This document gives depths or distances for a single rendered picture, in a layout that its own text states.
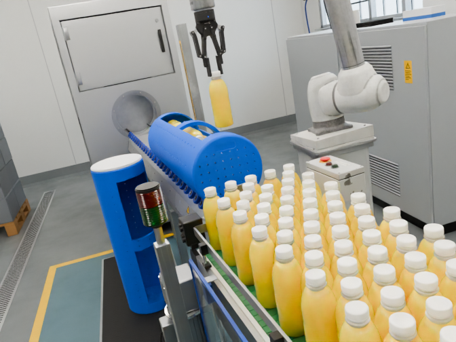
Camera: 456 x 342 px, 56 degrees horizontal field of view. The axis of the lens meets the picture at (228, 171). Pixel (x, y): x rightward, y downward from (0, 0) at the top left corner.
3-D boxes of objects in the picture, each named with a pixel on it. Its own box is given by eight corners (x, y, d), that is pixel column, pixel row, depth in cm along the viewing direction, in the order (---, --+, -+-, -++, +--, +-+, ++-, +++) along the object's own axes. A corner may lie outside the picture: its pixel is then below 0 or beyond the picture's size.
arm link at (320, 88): (324, 115, 223) (316, 72, 218) (354, 112, 209) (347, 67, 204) (305, 123, 213) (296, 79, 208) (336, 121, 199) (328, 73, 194)
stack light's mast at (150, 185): (169, 235, 115) (156, 179, 110) (176, 243, 109) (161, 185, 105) (146, 241, 113) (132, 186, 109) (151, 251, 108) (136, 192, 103)
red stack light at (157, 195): (161, 197, 112) (157, 182, 111) (166, 203, 106) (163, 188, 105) (136, 203, 110) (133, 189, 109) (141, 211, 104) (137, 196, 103)
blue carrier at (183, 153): (201, 156, 250) (193, 107, 242) (267, 197, 170) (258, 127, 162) (153, 167, 241) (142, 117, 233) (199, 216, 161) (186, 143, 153)
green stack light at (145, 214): (165, 214, 113) (161, 197, 112) (170, 222, 108) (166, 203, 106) (141, 221, 112) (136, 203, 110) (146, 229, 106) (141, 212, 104)
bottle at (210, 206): (235, 243, 147) (225, 191, 141) (219, 253, 143) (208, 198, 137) (222, 239, 153) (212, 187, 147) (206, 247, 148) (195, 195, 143)
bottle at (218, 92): (217, 129, 166) (207, 78, 160) (214, 125, 173) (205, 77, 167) (235, 125, 167) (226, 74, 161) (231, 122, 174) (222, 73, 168)
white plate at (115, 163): (81, 172, 223) (82, 175, 224) (131, 165, 219) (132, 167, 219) (102, 157, 249) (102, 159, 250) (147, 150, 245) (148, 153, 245)
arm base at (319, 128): (338, 122, 226) (336, 111, 224) (353, 127, 204) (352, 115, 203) (305, 130, 225) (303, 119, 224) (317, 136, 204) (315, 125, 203)
